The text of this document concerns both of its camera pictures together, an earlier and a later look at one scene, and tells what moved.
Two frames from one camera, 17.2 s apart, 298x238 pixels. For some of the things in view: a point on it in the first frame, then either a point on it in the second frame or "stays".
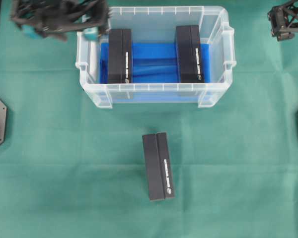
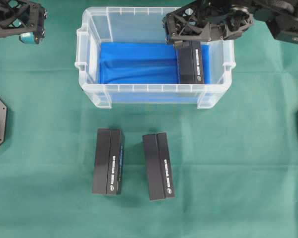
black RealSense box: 158,166 stays
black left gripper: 59,19 → 24,18
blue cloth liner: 155,76 stays
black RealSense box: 189,54 stays
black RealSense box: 119,56 → 109,174
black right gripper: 290,17 → 208,20
